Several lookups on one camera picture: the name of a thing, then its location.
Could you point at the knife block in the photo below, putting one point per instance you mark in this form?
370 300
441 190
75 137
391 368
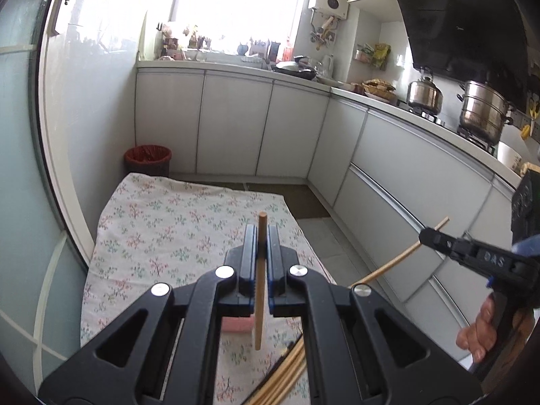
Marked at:
263 48

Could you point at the woven basket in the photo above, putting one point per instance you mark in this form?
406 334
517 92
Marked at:
379 88

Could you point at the steel kettle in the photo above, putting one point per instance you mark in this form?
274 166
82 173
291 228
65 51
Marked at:
424 93

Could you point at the window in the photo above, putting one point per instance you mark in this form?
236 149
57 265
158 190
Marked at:
236 4

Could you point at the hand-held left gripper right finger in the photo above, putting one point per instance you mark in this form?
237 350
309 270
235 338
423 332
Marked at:
274 261

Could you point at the wall rack with packets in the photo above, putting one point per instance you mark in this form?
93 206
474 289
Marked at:
375 55

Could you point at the gas stove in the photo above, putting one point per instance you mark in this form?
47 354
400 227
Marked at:
438 120

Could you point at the round wooden chopstick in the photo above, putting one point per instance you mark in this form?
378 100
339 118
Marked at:
258 329

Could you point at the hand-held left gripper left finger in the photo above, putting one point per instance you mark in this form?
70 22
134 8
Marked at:
252 261

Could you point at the white kitchen cabinets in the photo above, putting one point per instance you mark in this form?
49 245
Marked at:
379 156

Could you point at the pink chopstick holder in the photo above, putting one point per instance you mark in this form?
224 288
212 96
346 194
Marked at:
238 325

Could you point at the steel steamer pot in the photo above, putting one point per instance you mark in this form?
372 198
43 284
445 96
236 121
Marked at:
483 109

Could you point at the clear electric kettle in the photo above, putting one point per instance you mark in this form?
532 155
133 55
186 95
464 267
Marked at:
328 65

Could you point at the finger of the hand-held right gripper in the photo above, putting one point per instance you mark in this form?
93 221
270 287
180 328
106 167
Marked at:
464 248

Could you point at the windowsill ornaments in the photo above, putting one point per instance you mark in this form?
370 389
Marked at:
190 42

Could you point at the black wok with lid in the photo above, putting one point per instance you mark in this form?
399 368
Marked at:
295 71

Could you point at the water heater pipes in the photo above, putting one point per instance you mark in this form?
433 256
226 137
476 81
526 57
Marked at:
322 29

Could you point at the yellow hanging utensils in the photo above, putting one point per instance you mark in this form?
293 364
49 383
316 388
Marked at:
529 120

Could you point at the person's right hand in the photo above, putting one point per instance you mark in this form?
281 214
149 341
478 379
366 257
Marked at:
479 337

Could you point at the light bamboo chopstick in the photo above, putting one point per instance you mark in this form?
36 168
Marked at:
392 263

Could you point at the frosted glass door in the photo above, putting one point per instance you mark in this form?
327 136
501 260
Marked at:
25 177

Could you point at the red trash bin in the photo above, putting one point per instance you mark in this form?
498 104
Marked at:
147 160

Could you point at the black range hood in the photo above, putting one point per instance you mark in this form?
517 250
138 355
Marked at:
464 29

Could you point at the floral table cloth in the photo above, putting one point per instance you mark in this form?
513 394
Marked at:
168 228

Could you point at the white bowl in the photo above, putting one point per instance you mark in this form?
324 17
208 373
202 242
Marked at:
510 158

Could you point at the bundle of wooden chopsticks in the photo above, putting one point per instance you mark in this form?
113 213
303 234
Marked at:
270 392

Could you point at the white cutting board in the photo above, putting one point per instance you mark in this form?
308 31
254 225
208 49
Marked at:
149 38

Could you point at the dark chopstick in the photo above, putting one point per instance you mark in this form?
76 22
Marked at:
282 356

